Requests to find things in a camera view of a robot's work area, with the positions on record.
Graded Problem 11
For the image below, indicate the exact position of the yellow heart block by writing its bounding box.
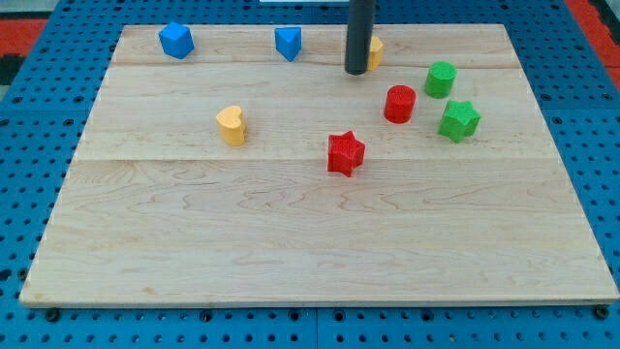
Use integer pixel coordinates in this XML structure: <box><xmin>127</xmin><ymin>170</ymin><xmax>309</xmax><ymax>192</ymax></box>
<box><xmin>216</xmin><ymin>106</ymin><xmax>245</xmax><ymax>146</ymax></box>

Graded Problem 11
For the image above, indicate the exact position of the green star block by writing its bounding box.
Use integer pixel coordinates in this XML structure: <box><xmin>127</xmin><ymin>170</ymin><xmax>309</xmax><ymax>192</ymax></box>
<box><xmin>438</xmin><ymin>100</ymin><xmax>481</xmax><ymax>143</ymax></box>

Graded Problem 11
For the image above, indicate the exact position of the red cylinder block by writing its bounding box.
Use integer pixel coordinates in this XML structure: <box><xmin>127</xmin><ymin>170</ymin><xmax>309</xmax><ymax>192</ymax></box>
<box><xmin>384</xmin><ymin>85</ymin><xmax>417</xmax><ymax>124</ymax></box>

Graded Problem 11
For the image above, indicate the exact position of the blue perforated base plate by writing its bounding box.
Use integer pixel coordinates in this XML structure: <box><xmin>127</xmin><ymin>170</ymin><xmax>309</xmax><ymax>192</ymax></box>
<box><xmin>1</xmin><ymin>0</ymin><xmax>619</xmax><ymax>348</ymax></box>

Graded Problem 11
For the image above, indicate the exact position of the wooden board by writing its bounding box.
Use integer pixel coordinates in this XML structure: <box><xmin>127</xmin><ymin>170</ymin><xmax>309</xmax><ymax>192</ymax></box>
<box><xmin>19</xmin><ymin>24</ymin><xmax>619</xmax><ymax>308</ymax></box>

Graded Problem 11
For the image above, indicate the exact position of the blue cube block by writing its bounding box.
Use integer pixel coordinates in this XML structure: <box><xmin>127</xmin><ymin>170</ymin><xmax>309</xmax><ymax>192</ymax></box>
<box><xmin>158</xmin><ymin>22</ymin><xmax>194</xmax><ymax>59</ymax></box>

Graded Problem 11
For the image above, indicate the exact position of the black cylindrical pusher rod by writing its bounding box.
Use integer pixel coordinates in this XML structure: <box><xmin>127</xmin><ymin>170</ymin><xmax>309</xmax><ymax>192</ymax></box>
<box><xmin>344</xmin><ymin>0</ymin><xmax>376</xmax><ymax>76</ymax></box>

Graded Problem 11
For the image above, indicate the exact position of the red star block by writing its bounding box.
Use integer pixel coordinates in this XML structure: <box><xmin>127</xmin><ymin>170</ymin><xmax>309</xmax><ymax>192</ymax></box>
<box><xmin>327</xmin><ymin>131</ymin><xmax>365</xmax><ymax>177</ymax></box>

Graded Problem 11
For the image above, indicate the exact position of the green cylinder block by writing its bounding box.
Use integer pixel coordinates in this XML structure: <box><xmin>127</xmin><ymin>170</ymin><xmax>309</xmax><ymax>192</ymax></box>
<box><xmin>424</xmin><ymin>61</ymin><xmax>457</xmax><ymax>99</ymax></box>

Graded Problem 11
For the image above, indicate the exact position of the yellow block behind rod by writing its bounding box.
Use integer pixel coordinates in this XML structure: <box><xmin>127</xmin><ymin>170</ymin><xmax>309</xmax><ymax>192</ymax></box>
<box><xmin>367</xmin><ymin>36</ymin><xmax>384</xmax><ymax>71</ymax></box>

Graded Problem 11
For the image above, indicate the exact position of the blue triangle block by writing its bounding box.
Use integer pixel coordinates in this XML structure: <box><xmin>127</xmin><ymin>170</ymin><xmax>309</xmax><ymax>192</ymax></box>
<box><xmin>274</xmin><ymin>26</ymin><xmax>302</xmax><ymax>62</ymax></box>

